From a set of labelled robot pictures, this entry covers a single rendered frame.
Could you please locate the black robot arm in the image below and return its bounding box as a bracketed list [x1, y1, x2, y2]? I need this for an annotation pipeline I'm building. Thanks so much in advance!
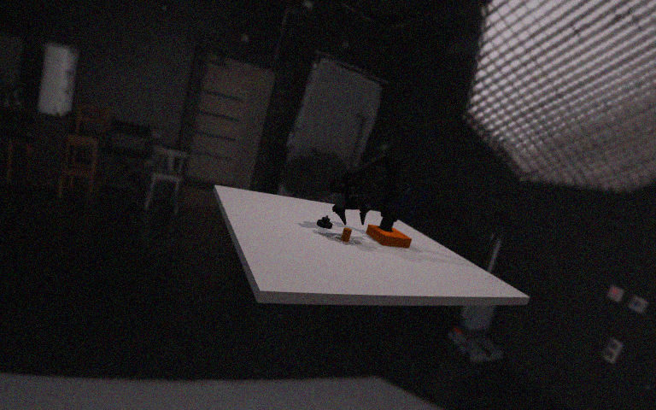
[330, 154, 401, 231]

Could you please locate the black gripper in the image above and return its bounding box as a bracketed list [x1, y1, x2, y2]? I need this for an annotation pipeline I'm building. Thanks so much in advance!
[332, 192, 372, 225]

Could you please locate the orange knob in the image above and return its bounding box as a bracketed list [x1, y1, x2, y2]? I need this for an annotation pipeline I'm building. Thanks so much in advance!
[341, 227, 352, 242]

